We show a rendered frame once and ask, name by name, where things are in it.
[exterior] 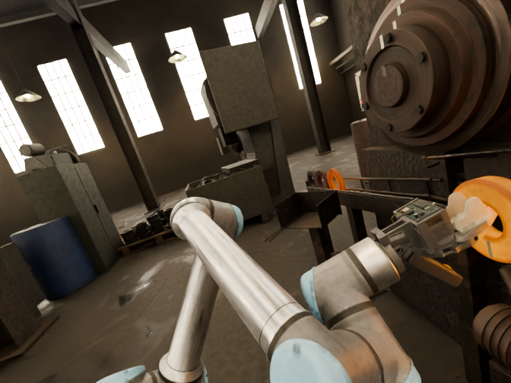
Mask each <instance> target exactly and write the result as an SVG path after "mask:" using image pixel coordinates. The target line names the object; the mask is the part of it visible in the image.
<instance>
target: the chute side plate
mask: <svg viewBox="0 0 511 383"><path fill-rule="evenodd" d="M307 191H308V192H317V191H326V190H320V189H314V188H307ZM338 198H339V201H340V205H343V206H346V205H345V202H347V203H350V204H351V207H352V208H356V209H359V210H365V211H369V212H372V213H376V214H382V215H385V216H389V217H392V216H393V215H394V213H393V211H395V210H398V209H399V208H400V207H402V206H404V205H406V204H407V203H409V202H411V201H406V200H400V199H394V198H382V197H376V196H369V195H358V194H351V193H345V192H339V191H338Z"/></svg>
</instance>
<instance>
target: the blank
mask: <svg viewBox="0 0 511 383"><path fill-rule="evenodd" d="M454 192H460V193H462V194H463V195H464V196H465V197H466V198H467V199H469V198H471V197H476V198H479V199H480V201H481V202H482V203H483V204H485V205H487V206H488V207H491V208H492V209H493V210H494V211H495V212H496V213H497V214H498V215H499V217H500V219H501V220H502V223H503V232H500V231H499V230H497V229H495V228H494V227H493V226H492V225H491V226H490V229H489V230H488V231H487V233H486V234H485V235H484V237H483V238H482V239H481V240H480V241H479V242H478V243H476V244H475V245H473V246H472V247H473V248H474V249H476V250H477V251H478V252H480V253H481V254H482V255H484V256H486V257H488V258H490V259H493V260H495V261H499V262H504V263H511V179H507V178H503V177H499V176H483V177H480V178H477V179H472V180H468V181H466V182H463V183H462V184H460V185H459V186H458V187H457V188H456V189H455V190H454ZM454 192H453V193H454Z"/></svg>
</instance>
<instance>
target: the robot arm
mask: <svg viewBox="0 0 511 383"><path fill-rule="evenodd" d="M393 213H394V215H393V216H392V217H391V220H392V218H393V217H394V216H395V217H396V218H397V222H395V223H394V222H393V220H392V222H393V224H392V225H390V226H387V227H386V228H385V229H382V230H379V229H378V228H377V227H376V228H374V229H372V230H370V232H371V233H372V235H373V237H374V240H372V239H371V238H369V237H366V238H365V239H363V240H361V241H359V242H358V243H356V244H354V245H352V246H351V247H349V248H347V249H346V250H344V251H343V252H341V253H339V254H337V255H336V256H334V257H332V258H330V259H329V260H327V261H325V262H323V263H321V264H320V265H318V266H315V267H313V268H312V269H311V270H310V271H308V272H306V273H305V274H304V275H303V276H302V277H301V279H300V285H301V288H302V291H303V295H304V298H305V300H306V303H307V304H308V306H309V309H310V311H311V312H312V313H311V312H309V311H307V310H305V309H304V308H303V307H302V306H301V305H300V304H299V303H298V302H297V301H296V300H295V299H294V298H293V297H292V296H291V295H290V294H289V293H287V292H286V291H285V290H284V289H283V288H282V287H281V286H280V285H279V284H278V283H277V282H276V281H275V280H274V279H273V278H272V277H271V276H270V275H269V274H268V273H267V272H266V271H264V270H263V269H262V268H261V267H260V266H259V265H258V264H257V263H256V262H255V261H254V260H253V259H252V258H251V257H250V256H249V255H248V254H247V253H246V252H245V251H244V250H242V249H241V248H240V247H239V246H238V245H237V244H236V243H235V242H234V241H233V238H236V237H238V236H239V234H241V232H242V229H243V215H242V212H241V210H240V209H239V208H238V207H237V206H235V205H232V204H229V203H223V202H219V201H213V200H210V199H207V198H200V197H193V198H186V199H184V200H182V201H181V202H179V203H178V204H177V205H176V206H175V207H174V208H173V210H172V212H171V215H170V225H171V227H172V230H173V231H174V233H175V234H176V235H177V236H178V237H179V238H181V239H184V240H187V242H188V243H189V244H190V245H191V247H192V249H193V250H194V252H195V257H194V260H193V263H192V268H191V271H190V275H189V279H188V283H187V286H186V291H185V294H184V297H183V300H182V305H181V308H180V311H179V316H178V319H177V323H176V327H175V331H174V334H173V339H172V342H171V345H170V350H169V352H168V353H167V354H165V355H164V356H163V357H162V359H161V360H160V364H159V367H158V370H155V371H152V372H146V373H145V370H146V368H145V366H136V367H133V368H130V369H126V370H123V371H121V372H117V373H115V374H113V375H110V376H107V377H105V378H103V379H101V380H99V381H98V382H97V383H208V378H207V377H206V374H207V371H206V368H205V366H204V364H203V362H202V359H201V355H202V350H203V347H204V344H205V338H206V335H207V333H208V327H209V324H210V320H211V316H212V312H213V309H214V304H215V301H216V298H217V292H218V290H219V287H220V289H221V290H222V292H223V293H224V295H225V296H226V297H227V299H228V300H229V302H230V304H231V305H232V306H233V307H234V309H235V310H236V312H237V314H238V315H239V316H240V317H241V319H242V320H243V322H244V324H245V325H246V326H247V328H248V329H249V331H250V332H251V333H252V335H253V337H254V338H255V339H256V341H257V342H258V343H259V345H260V347H261V348H262V349H263V350H264V352H265V354H266V356H267V359H268V361H269V362H270V363H271V365H270V380H271V383H421V377H420V375H419V373H418V372H417V370H416V368H415V367H414V364H413V362H412V360H411V358H410V357H409V356H408V355H407V354H406V353H405V351H404V350H403V349H402V347H401V345H400V344H399V342H398V341H397V340H396V338H395V336H394V335H393V333H392V332H391V331H390V329H389V327H388V326H387V324H386V323H385V322H384V320H383V319H382V317H381V315H380V314H379V313H378V311H377V310H376V308H375V306H374V305H373V304H372V302H371V301H370V299H369V297H370V296H372V295H374V294H375V293H378V292H379V291H381V290H383V289H385V288H386V287H388V286H391V285H392V284H394V283H396V282H398V281H400V276H399V274H400V273H401V272H403V271H405V266H404V264H403V263H402V260H404V261H405V262H406V263H408V264H409V265H411V266H413V267H415V268H417V269H419V270H421V271H423V272H425V273H427V274H429V275H431V276H433V277H434V278H435V279H436V280H438V281H439V282H442V283H447V284H449V285H450V286H453V287H457V286H458V285H459V284H460V283H461V281H462V279H463V278H462V276H460V275H459V274H457V273H456V272H455V271H454V270H453V268H452V267H451V266H449V265H448V264H446V263H441V262H438V261H435V260H433V259H432V258H435V257H438V258H439V257H441V258H444V257H445V256H446V255H450V254H452V253H454V252H455V253H459V252H460V251H461V250H463V249H465V248H469V247H471V246H473V245H475V244H476V243H478V242H479V241H480V240H481V239H482V238H483V237H484V235H485V234H486V233H487V231H488V230H489V229H490V226H491V225H492V223H493V222H494V221H495V219H496V217H497V213H496V212H495V211H494V210H493V209H492V208H491V207H488V206H487V205H485V204H483V203H482V202H481V201H480V199H479V198H476V197H471V198H469V199H467V198H466V197H465V196H464V195H463V194H462V193H460V192H454V193H452V194H451V195H450V196H449V198H448V206H447V208H446V209H445V208H443V209H442V208H441V207H438V206H436V205H434V204H431V203H428V202H426V201H422V200H419V199H418V198H416V199H414V200H413V201H411V202H409V203H407V204H406V205H404V206H402V207H400V208H399V209H398V210H395V211H393ZM453 230H457V232H456V233H454V231H453ZM430 257H431V258H430ZM321 322H322V323H324V322H325V323H326V324H327V326H328V329H329V330H328V329H327V328H326V327H325V326H324V325H323V324H322V323H321Z"/></svg>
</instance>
